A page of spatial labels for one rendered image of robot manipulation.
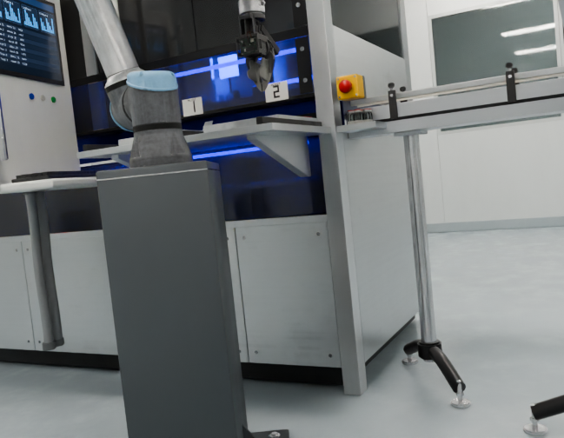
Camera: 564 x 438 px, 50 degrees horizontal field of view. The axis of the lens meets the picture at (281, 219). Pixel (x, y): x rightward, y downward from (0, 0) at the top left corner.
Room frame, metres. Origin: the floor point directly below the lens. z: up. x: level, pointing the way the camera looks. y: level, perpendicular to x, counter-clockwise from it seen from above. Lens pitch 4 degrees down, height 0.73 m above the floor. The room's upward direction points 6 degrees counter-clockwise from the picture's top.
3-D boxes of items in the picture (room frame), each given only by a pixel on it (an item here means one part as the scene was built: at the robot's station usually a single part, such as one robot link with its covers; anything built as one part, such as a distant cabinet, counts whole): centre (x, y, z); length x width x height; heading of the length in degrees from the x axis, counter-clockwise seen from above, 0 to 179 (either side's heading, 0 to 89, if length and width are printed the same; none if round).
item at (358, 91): (1.92, -0.26, 0.99); 0.08 x 0.07 x 0.07; 152
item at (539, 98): (1.92, -0.58, 0.92); 0.69 x 0.15 x 0.16; 62
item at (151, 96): (1.47, 0.28, 0.96); 0.13 x 0.12 x 0.14; 30
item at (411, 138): (1.99, -0.45, 0.46); 0.09 x 0.09 x 0.77; 62
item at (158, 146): (1.46, 0.27, 0.84); 0.15 x 0.15 x 0.10
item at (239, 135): (1.95, 0.20, 0.87); 0.70 x 0.48 x 0.02; 62
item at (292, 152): (1.83, -0.02, 0.79); 0.34 x 0.03 x 0.13; 152
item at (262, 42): (1.75, 0.03, 1.14); 0.09 x 0.08 x 0.12; 152
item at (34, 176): (2.08, 0.72, 0.82); 0.40 x 0.14 x 0.02; 163
